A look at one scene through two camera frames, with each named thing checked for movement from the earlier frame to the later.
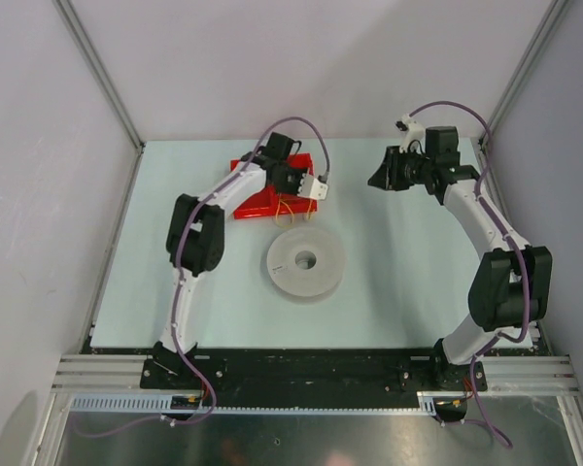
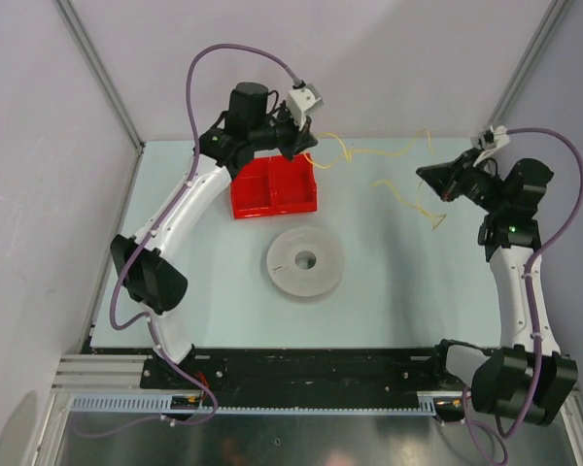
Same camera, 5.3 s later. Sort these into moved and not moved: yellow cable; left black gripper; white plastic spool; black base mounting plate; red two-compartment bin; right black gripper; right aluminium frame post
Moved: yellow cable; left black gripper; right black gripper
Not moved: red two-compartment bin; white plastic spool; black base mounting plate; right aluminium frame post
